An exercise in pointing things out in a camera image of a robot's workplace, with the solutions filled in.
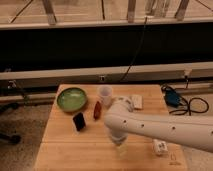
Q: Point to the white tube bottle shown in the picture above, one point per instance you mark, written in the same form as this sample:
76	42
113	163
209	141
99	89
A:
160	147

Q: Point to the black eraser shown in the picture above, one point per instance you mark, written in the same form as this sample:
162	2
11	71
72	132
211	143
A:
79	121

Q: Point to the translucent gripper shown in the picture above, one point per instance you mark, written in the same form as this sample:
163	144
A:
121	150

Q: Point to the red-brown oblong object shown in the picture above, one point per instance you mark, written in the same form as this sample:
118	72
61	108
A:
97	110

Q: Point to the translucent plastic cup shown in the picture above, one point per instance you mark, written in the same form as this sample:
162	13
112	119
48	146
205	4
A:
105	94

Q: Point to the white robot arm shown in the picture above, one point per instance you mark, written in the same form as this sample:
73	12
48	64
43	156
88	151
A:
190	131

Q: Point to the green bowl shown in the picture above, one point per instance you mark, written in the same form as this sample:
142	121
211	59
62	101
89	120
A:
71	99

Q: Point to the white rectangular block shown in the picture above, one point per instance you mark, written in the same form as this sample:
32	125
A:
137	101

